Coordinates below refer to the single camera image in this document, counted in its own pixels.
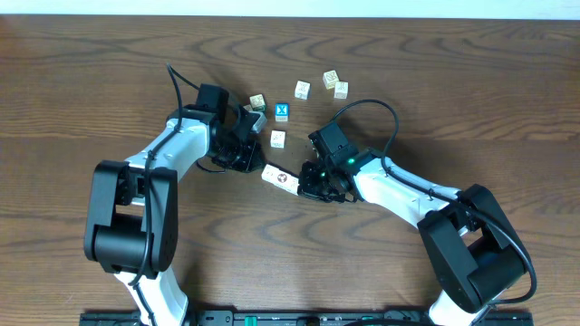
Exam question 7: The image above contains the wooden block with grapes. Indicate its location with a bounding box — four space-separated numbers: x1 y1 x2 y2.
285 176 299 196

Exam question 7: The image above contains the wooden block letter J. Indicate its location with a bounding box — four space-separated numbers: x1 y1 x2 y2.
261 164 278 182

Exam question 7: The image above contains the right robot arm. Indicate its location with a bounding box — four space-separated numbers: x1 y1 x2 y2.
297 150 535 325

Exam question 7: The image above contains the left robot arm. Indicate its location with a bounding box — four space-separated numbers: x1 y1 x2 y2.
80 105 266 325

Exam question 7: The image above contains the wooden block W centre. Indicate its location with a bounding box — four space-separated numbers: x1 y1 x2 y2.
270 130 285 149

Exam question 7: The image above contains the green edged wooden block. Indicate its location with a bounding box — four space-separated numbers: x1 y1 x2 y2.
249 94 266 112

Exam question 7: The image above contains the blue X wooden block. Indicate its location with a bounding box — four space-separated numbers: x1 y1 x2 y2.
275 103 289 122

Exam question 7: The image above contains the wooden block with umbrella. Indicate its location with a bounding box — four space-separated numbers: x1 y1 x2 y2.
295 81 311 100

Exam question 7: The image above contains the wooden block red edge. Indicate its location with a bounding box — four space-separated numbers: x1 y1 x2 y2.
333 81 349 100

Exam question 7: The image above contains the tan wooden block far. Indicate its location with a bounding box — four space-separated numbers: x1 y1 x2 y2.
323 70 340 90

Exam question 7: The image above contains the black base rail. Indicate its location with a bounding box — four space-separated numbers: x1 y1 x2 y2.
79 309 536 326

